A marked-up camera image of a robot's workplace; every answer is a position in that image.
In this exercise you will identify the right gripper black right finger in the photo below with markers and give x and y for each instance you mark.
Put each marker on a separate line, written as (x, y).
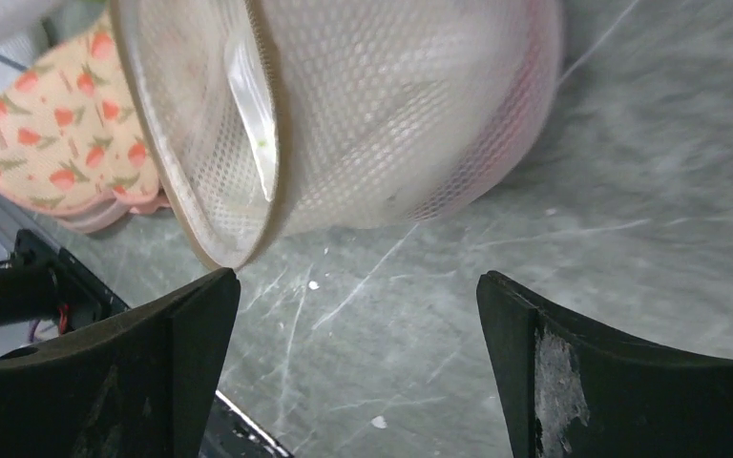
(571, 386)

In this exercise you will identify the floral peach placemat stack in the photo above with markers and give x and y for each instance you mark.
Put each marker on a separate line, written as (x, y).
(71, 145)

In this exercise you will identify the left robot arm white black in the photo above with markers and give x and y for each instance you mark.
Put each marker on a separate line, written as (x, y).
(27, 293)

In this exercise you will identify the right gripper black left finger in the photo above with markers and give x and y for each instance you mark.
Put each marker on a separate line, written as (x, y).
(140, 384)

